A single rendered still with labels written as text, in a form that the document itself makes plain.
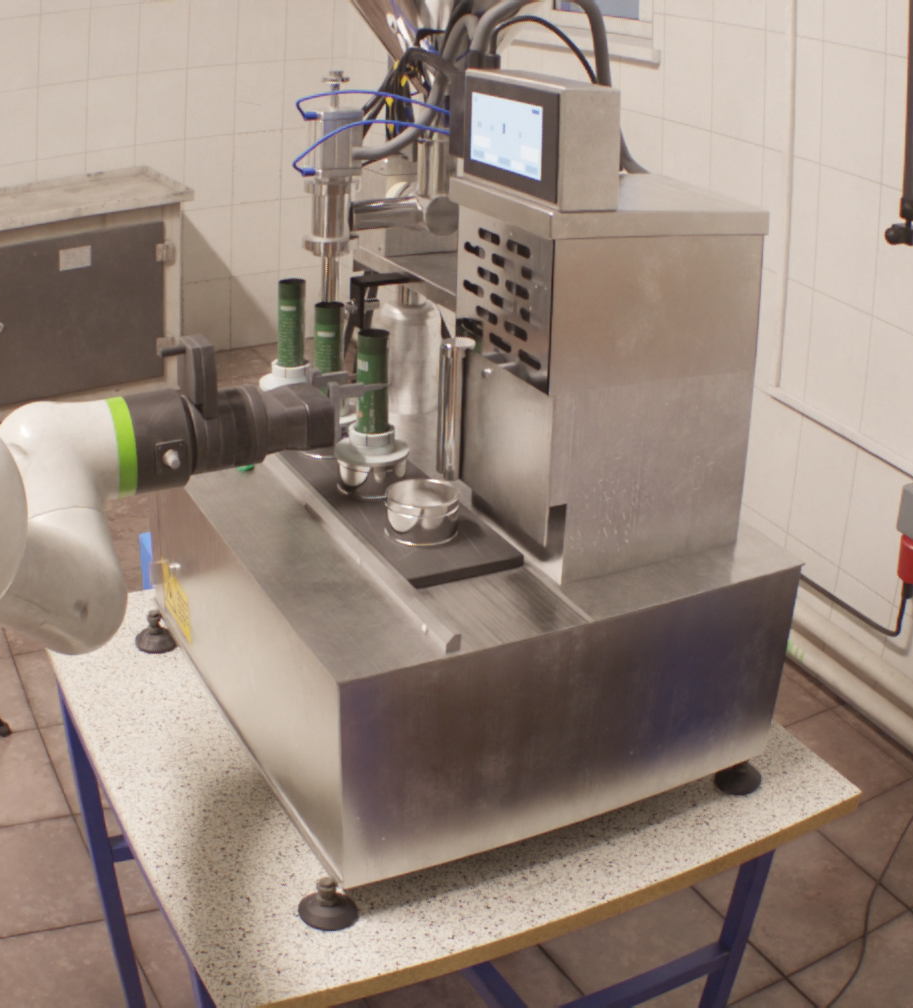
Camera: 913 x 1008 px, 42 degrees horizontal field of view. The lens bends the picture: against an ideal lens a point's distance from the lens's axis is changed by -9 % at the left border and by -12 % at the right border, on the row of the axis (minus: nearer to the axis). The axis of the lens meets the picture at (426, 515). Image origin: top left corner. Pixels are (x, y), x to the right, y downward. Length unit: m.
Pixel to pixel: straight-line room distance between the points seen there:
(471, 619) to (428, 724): 0.10
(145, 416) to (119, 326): 3.11
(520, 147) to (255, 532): 0.45
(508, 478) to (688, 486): 0.17
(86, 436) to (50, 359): 3.11
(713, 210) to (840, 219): 1.67
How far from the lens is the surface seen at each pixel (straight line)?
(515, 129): 1.08
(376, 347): 1.23
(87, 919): 2.30
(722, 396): 1.19
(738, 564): 1.23
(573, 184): 1.03
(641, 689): 1.18
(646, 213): 1.08
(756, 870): 1.54
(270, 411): 1.20
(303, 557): 1.19
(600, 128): 1.04
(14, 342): 4.20
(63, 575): 1.03
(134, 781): 1.36
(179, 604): 1.47
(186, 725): 1.45
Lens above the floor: 1.56
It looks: 25 degrees down
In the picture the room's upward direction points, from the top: 2 degrees clockwise
